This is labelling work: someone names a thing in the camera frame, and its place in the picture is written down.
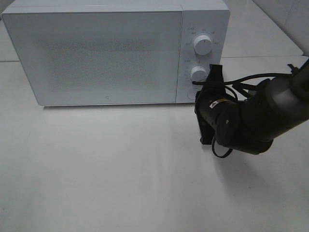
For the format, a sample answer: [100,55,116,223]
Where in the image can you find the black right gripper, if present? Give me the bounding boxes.
[194,64,273,155]

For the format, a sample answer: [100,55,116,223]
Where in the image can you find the white timer knob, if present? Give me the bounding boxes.
[190,66,208,82]

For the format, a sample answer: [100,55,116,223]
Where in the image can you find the round white door button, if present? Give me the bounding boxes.
[187,88,200,101]

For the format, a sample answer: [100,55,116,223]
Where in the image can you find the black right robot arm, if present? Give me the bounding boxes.
[195,63,309,155]

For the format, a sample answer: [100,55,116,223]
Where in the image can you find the upper white power knob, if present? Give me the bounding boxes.
[194,34,212,56]

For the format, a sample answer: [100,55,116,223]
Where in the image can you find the white microwave oven body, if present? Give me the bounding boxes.
[1,0,230,104]

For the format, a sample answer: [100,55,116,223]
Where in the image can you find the black camera cable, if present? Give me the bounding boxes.
[192,58,309,159]

